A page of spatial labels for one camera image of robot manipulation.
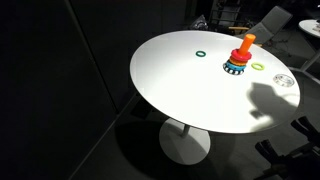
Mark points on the colourful stacked toy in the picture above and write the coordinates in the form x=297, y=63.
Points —
x=229, y=71

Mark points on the dark chair with wooden armrest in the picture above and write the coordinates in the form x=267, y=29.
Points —
x=238, y=28

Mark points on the grey lounge chair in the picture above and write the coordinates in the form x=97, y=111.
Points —
x=273, y=21

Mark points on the white round side table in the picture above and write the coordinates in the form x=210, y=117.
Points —
x=308, y=26

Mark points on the white table pedestal base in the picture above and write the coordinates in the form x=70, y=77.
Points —
x=183, y=146

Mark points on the orange stand post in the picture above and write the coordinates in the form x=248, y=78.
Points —
x=246, y=43

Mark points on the black equipment frame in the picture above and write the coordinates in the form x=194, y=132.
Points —
x=300, y=163

